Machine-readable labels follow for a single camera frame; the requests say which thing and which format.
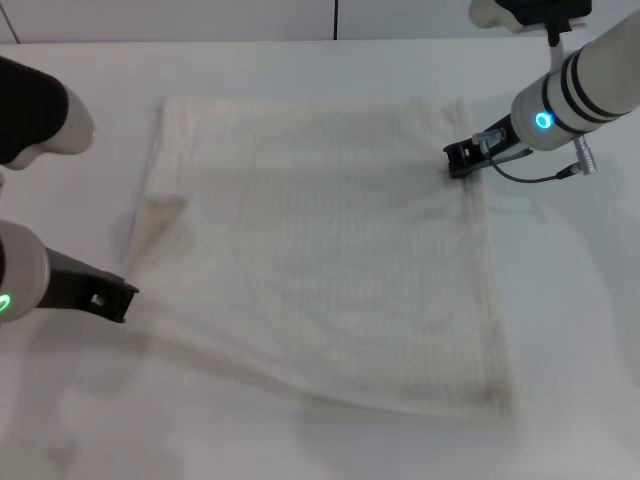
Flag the thin grey cable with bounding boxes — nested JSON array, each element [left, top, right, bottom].
[[491, 147, 577, 184]]

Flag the silver cylindrical cable connector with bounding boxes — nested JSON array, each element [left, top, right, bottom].
[[572, 134, 599, 174]]

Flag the white ribbed towel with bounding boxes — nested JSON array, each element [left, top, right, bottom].
[[117, 95, 517, 421]]

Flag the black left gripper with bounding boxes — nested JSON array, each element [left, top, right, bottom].
[[37, 245, 141, 325]]

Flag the clear cable plug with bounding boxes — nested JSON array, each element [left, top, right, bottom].
[[471, 128, 507, 152]]

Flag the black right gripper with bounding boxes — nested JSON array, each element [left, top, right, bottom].
[[443, 115, 531, 180]]

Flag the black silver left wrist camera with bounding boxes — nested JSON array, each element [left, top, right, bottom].
[[0, 54, 96, 171]]

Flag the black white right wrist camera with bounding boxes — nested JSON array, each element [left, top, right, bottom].
[[468, 0, 592, 34]]

